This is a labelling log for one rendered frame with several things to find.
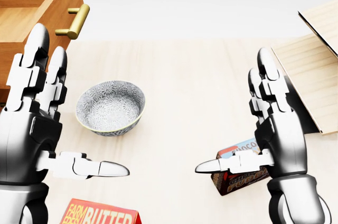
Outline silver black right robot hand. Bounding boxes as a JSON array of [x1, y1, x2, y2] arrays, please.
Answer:
[[194, 47, 308, 182]]

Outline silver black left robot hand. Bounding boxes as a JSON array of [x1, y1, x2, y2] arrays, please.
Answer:
[[0, 22, 130, 185]]

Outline wooden cabinet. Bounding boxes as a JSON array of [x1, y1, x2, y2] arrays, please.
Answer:
[[0, 88, 11, 111]]

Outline brown chocolate pudding box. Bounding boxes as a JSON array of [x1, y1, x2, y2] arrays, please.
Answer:
[[210, 137, 273, 197]]

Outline pale wooden slat tray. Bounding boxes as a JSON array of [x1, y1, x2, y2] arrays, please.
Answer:
[[271, 0, 338, 136]]

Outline grey floral patterned bowl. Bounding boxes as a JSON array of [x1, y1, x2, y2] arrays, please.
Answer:
[[75, 80, 147, 137]]

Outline red butter box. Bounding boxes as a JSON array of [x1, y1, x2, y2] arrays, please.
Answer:
[[59, 198, 142, 224]]

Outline brass drawer handle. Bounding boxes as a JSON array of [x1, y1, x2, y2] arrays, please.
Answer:
[[54, 4, 91, 40]]

